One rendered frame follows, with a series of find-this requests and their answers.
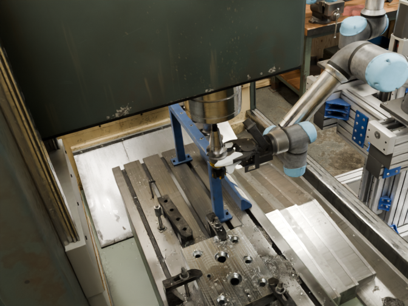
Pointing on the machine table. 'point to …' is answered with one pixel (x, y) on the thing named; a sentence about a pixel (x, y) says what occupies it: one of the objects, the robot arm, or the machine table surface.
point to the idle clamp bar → (184, 233)
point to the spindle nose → (215, 106)
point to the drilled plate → (208, 299)
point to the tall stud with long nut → (159, 216)
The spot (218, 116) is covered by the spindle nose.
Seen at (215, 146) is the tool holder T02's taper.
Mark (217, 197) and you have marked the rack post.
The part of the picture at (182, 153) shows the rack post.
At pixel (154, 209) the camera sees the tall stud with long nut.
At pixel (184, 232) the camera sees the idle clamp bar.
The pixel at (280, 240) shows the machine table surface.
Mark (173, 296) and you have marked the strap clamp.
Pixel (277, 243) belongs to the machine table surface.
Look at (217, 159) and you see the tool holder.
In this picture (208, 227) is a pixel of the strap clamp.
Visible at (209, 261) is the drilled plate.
